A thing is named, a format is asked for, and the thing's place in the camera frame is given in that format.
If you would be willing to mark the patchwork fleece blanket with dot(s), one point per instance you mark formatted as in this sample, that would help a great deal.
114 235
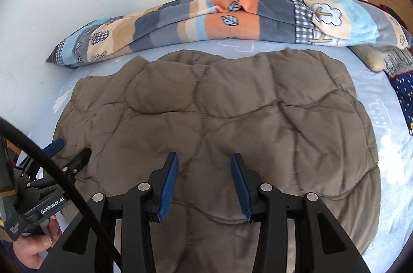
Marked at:
226 21

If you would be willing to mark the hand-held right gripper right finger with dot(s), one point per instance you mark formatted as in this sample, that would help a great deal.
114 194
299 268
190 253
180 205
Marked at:
241 186

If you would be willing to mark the person's left hand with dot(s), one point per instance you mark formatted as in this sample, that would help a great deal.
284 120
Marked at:
32 252

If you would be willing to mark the dark blue dotted cloth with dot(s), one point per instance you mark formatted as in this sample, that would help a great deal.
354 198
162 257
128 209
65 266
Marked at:
405 89

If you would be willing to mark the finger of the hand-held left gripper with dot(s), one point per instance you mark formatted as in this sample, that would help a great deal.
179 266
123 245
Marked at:
54 146
79 160

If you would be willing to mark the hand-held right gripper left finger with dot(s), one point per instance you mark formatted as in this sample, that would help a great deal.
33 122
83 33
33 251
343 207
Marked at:
168 186

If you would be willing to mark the light blue cloud-print bed sheet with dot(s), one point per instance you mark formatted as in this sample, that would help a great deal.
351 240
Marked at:
364 89

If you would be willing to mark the beige printed pillow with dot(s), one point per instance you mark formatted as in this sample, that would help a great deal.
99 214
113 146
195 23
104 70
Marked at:
374 58

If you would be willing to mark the person's grey-green clothing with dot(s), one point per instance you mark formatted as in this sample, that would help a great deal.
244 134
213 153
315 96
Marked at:
5 182

